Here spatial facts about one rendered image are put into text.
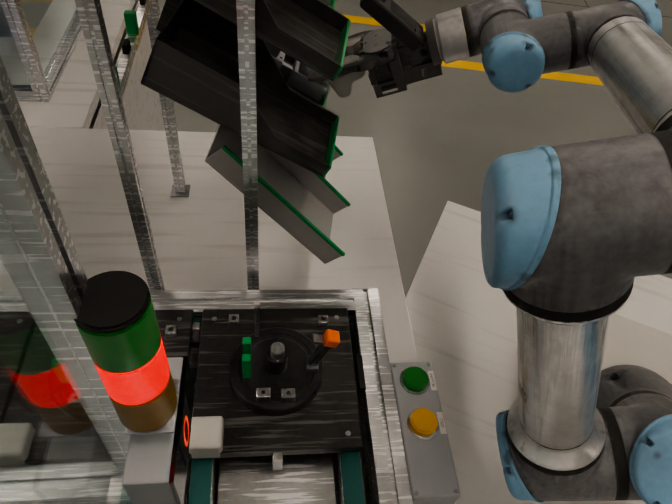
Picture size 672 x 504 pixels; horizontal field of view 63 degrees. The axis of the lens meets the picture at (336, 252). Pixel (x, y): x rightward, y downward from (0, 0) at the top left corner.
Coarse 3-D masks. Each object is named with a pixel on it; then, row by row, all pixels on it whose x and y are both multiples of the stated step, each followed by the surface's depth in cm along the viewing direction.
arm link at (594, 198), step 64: (512, 192) 42; (576, 192) 41; (640, 192) 40; (512, 256) 42; (576, 256) 42; (640, 256) 41; (576, 320) 47; (576, 384) 56; (512, 448) 70; (576, 448) 64
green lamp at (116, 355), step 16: (144, 320) 36; (96, 336) 35; (112, 336) 35; (128, 336) 36; (144, 336) 37; (160, 336) 40; (96, 352) 36; (112, 352) 36; (128, 352) 37; (144, 352) 38; (112, 368) 38; (128, 368) 38
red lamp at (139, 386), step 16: (160, 352) 40; (96, 368) 39; (144, 368) 39; (160, 368) 41; (112, 384) 40; (128, 384) 40; (144, 384) 40; (160, 384) 42; (128, 400) 41; (144, 400) 42
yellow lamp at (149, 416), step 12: (168, 384) 44; (156, 396) 43; (168, 396) 44; (120, 408) 43; (132, 408) 42; (144, 408) 43; (156, 408) 44; (168, 408) 45; (120, 420) 46; (132, 420) 44; (144, 420) 44; (156, 420) 45; (168, 420) 46
